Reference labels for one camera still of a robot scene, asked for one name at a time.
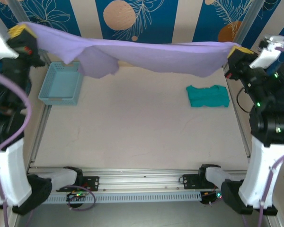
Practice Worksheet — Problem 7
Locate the purple t-shirt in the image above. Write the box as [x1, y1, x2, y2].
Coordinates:
[18, 21, 242, 80]

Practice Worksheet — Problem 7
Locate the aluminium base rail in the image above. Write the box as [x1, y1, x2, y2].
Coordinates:
[29, 167, 248, 195]

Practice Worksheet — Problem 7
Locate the blue floral wall panel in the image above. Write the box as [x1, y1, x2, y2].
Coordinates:
[0, 0, 19, 26]
[95, 0, 179, 44]
[26, 0, 82, 38]
[190, 0, 251, 44]
[260, 0, 284, 48]

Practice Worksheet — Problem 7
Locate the small electronics board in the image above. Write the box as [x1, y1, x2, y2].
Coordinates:
[200, 191, 224, 206]
[66, 191, 87, 201]

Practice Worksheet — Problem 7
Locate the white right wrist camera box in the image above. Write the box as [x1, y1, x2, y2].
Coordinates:
[249, 35, 284, 69]

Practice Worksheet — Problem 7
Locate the folded teal t-shirt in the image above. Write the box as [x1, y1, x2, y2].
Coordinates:
[186, 84, 230, 108]

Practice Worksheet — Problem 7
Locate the light blue perforated plastic basket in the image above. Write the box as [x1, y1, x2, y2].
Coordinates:
[38, 61, 84, 105]

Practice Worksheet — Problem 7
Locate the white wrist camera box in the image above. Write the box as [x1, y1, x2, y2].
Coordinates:
[249, 35, 284, 69]
[0, 20, 19, 60]

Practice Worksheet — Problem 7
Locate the aluminium table side rail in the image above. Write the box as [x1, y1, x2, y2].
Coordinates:
[223, 68, 251, 164]
[29, 53, 50, 166]

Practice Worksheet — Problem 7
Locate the grey slotted cable duct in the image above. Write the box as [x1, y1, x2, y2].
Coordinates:
[44, 191, 202, 204]

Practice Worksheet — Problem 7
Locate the short purple cable loop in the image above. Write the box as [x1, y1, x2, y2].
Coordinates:
[68, 189, 97, 210]

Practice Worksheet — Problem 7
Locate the thin black cable loop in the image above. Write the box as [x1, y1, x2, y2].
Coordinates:
[236, 87, 251, 114]

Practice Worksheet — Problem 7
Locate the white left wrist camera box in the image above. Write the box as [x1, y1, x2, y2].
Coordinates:
[0, 20, 19, 60]

